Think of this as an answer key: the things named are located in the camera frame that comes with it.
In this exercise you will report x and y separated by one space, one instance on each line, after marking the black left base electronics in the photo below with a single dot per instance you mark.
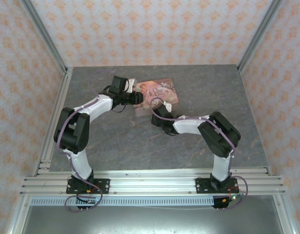
88 201

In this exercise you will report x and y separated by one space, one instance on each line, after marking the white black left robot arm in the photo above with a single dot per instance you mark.
99 106

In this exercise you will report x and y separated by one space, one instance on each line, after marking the aluminium lower frame profile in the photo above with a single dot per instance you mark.
285 217
18 217

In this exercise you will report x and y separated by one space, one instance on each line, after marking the aluminium cross rail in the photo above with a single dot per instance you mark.
152 185

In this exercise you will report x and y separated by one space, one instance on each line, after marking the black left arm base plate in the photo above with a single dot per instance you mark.
103 186

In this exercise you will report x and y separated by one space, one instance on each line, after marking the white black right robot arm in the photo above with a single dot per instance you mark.
189 126

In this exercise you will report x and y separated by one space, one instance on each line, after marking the small metal key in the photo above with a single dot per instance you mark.
133 122

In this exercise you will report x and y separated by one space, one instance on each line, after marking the aluminium corner post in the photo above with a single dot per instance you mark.
259 34
45 34

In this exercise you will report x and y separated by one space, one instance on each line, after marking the aluminium side rail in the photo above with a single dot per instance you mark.
58 102

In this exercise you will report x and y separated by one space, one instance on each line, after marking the black right base electronics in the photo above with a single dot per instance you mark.
221 204

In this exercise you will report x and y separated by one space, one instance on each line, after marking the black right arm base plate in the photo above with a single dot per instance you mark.
201 186

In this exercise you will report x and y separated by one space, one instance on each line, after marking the pink picture book box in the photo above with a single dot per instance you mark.
159 91

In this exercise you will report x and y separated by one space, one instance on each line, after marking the grey metal sheet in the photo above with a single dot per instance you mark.
150 221

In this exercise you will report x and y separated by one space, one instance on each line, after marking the black base electronics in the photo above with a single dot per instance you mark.
221 204
88 201

